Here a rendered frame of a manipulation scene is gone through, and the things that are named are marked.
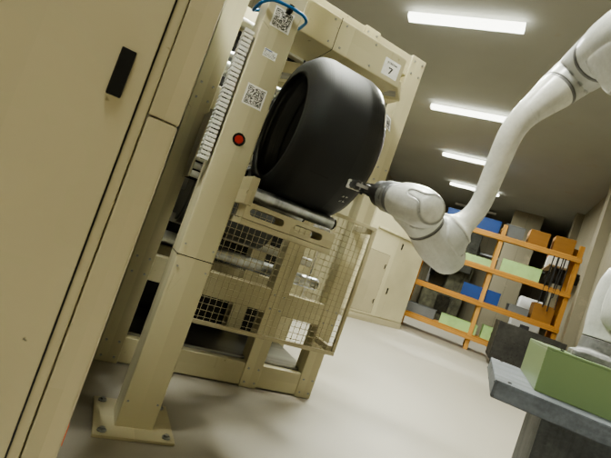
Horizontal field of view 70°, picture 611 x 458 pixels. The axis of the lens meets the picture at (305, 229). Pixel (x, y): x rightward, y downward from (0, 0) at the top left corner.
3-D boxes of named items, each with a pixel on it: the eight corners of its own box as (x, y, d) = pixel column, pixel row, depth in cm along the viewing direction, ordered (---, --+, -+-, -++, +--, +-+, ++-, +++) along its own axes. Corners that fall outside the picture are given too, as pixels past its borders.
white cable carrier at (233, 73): (198, 156, 149) (245, 26, 150) (195, 157, 153) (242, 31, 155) (210, 162, 150) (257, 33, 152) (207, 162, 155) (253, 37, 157)
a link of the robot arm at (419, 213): (374, 197, 114) (397, 233, 120) (407, 209, 100) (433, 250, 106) (404, 171, 116) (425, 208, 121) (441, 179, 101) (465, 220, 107)
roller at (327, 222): (254, 184, 150) (248, 188, 153) (251, 195, 148) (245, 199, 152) (337, 217, 164) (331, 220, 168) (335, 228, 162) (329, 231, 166)
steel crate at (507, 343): (553, 392, 638) (568, 345, 641) (482, 363, 678) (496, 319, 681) (545, 383, 713) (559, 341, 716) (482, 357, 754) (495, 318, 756)
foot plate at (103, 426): (90, 437, 137) (93, 430, 137) (93, 397, 161) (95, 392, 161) (174, 446, 148) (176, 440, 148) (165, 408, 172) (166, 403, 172)
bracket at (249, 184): (243, 204, 144) (254, 175, 144) (216, 198, 180) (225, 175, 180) (253, 206, 145) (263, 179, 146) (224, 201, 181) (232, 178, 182)
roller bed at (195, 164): (187, 175, 185) (211, 110, 186) (182, 175, 198) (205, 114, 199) (230, 192, 193) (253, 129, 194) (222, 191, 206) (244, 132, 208)
